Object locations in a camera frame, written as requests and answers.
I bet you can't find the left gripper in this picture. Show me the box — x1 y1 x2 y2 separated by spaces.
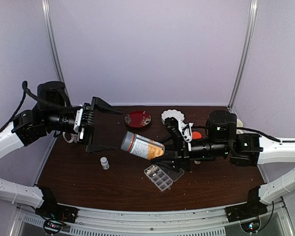
43 96 124 153

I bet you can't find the orange pill bottle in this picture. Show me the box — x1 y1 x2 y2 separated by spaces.
192 131 202 140

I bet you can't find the grey capped supplement bottle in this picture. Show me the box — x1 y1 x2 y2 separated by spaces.
120 131 165 160

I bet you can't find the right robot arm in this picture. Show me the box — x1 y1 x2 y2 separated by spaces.
151 110 295 221

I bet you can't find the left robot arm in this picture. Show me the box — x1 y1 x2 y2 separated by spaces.
0 81 122 218

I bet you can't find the clear plastic pill organizer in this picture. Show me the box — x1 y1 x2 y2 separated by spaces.
144 164 184 192

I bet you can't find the floral mug yellow inside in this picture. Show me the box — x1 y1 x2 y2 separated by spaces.
62 132 78 144

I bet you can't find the red floral plate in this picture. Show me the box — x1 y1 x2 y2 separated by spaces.
124 111 151 128

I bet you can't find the white scalloped dish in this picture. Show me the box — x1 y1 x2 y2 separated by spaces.
161 109 185 125

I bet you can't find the white cup at right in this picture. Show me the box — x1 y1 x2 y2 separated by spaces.
236 118 244 134

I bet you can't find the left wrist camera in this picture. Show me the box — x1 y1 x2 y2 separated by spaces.
73 108 95 133

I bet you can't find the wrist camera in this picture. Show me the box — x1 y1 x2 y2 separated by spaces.
165 117 193 150
73 108 95 133

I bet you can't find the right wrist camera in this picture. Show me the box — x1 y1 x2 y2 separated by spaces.
165 117 193 150

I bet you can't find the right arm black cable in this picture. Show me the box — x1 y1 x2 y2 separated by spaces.
191 125 295 143

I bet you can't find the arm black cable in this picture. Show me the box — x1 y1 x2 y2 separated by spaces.
0 80 82 138
191 125 295 143

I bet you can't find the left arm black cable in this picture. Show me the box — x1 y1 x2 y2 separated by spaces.
0 80 82 138

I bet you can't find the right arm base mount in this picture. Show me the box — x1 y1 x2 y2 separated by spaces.
225 186 267 234

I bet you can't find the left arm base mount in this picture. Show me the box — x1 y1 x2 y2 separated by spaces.
35 187 78 236

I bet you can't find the front aluminium rail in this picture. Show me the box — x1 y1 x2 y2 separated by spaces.
8 200 295 236

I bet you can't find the left aluminium frame post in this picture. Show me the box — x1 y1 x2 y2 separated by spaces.
41 0 73 106

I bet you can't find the aluminium frame post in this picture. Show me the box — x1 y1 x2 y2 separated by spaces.
228 0 259 112
41 0 73 106

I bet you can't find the right aluminium frame post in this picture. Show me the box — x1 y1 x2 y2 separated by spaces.
228 0 259 112

